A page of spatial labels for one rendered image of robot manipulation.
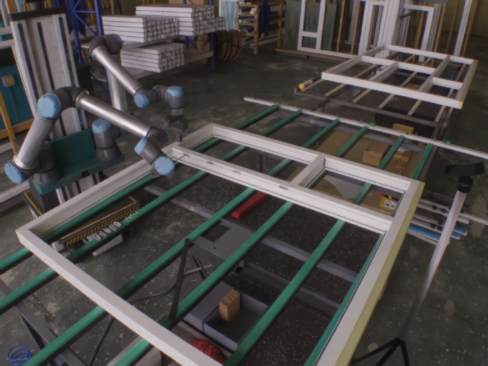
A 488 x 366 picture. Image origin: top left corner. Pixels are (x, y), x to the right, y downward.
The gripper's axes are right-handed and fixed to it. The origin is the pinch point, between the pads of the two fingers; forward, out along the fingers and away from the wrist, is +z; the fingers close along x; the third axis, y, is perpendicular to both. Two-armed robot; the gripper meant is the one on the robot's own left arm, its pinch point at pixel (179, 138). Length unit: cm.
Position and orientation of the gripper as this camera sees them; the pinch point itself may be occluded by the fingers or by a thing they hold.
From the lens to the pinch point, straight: 237.4
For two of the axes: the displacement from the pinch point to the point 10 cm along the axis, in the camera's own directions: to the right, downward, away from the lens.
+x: -8.3, -2.9, 4.7
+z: 0.0, 8.5, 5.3
